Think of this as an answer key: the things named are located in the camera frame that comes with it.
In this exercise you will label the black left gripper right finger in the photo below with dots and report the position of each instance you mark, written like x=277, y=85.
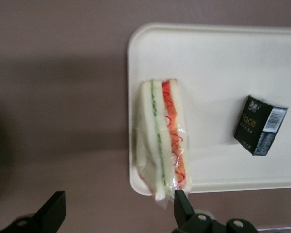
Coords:
x=184, y=211

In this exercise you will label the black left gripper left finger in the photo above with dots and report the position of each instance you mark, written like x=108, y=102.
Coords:
x=51, y=213

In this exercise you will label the plastic-wrapped triangle sandwich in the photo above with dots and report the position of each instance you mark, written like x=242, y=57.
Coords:
x=160, y=136

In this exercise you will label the cream rectangular tray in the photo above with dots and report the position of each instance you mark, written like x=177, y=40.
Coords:
x=220, y=72

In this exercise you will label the small black tissue pack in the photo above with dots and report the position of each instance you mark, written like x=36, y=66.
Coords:
x=255, y=126

